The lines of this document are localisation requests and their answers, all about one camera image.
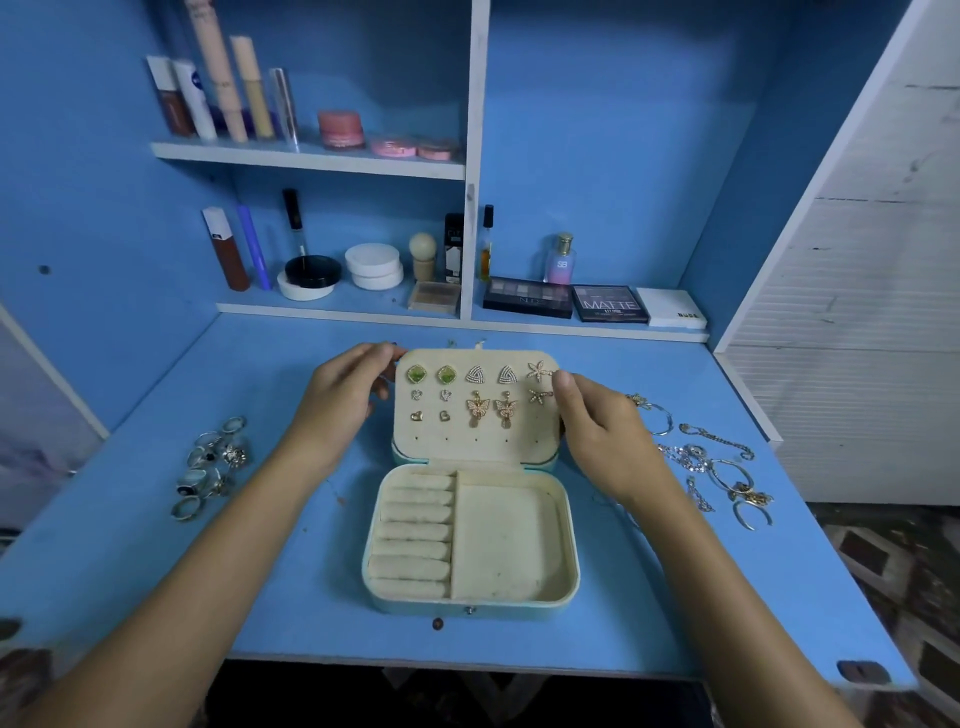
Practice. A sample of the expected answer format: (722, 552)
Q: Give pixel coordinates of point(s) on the person's right hand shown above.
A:
(615, 443)

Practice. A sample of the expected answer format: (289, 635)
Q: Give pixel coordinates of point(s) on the person's left hand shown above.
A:
(338, 408)

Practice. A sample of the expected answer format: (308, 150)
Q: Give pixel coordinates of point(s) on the green stud earring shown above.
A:
(446, 374)
(416, 374)

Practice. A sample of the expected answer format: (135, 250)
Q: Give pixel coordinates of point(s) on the small silver stud earring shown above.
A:
(540, 372)
(540, 396)

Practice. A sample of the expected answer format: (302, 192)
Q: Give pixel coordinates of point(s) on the pile of silver rings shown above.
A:
(233, 455)

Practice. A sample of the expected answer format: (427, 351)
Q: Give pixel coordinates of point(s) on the gold dangling earring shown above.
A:
(477, 405)
(504, 405)

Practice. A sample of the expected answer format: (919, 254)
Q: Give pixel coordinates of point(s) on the cream jewellery box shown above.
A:
(503, 548)

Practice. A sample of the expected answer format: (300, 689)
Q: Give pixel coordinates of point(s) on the person's left forearm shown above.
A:
(180, 615)

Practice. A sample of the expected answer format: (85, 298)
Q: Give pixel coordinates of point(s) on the person's right forearm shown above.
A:
(743, 623)

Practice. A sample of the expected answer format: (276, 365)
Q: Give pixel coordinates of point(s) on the white flat box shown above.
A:
(671, 308)

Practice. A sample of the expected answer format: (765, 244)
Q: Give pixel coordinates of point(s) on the person's dark clothing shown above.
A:
(450, 698)

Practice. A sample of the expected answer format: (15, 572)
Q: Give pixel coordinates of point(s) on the white bowl black inside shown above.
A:
(312, 273)

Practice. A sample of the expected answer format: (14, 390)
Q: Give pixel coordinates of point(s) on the black lettered eyeshadow palette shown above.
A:
(611, 303)

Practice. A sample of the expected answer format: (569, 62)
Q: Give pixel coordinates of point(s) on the square brown powder compact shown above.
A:
(435, 299)

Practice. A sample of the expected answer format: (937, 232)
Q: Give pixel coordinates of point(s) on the white round cream jar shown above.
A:
(375, 266)

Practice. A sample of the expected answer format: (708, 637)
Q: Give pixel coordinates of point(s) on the dark eyeshadow palette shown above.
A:
(528, 297)

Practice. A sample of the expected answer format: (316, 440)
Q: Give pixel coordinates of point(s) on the beige makeup sponge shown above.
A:
(423, 252)

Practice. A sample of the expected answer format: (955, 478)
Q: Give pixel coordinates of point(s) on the blue cosmetic tube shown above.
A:
(257, 249)

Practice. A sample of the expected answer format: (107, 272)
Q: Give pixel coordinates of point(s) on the small pink perfume bottle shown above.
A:
(560, 263)

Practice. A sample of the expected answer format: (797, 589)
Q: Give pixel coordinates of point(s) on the brown lipstick tube white cap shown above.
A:
(228, 252)

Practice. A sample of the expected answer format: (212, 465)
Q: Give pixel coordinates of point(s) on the black makeup brush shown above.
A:
(294, 221)

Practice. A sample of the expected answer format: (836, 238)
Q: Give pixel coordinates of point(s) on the black cosmetic bottle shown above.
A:
(453, 248)

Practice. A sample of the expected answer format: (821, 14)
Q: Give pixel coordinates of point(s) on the thin dark cosmetic bottle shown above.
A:
(486, 243)

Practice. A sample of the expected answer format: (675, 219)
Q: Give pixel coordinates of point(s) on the pink flat compact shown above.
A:
(435, 152)
(393, 149)

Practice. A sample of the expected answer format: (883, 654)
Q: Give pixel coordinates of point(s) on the white slatted cabinet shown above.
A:
(855, 315)

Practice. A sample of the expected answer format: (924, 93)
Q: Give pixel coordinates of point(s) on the pink round jar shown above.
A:
(341, 129)

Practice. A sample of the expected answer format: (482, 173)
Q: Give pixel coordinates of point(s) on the white framed marbled panel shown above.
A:
(38, 428)

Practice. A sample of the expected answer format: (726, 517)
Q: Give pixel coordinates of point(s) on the short beige cosmetic tube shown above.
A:
(254, 90)

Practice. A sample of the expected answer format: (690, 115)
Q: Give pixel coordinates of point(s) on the white tube blue label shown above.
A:
(197, 102)

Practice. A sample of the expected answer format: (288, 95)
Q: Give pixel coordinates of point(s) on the white shelf unit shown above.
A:
(477, 90)

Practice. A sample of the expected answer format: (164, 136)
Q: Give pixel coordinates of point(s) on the tall beige cosmetic tube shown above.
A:
(218, 75)

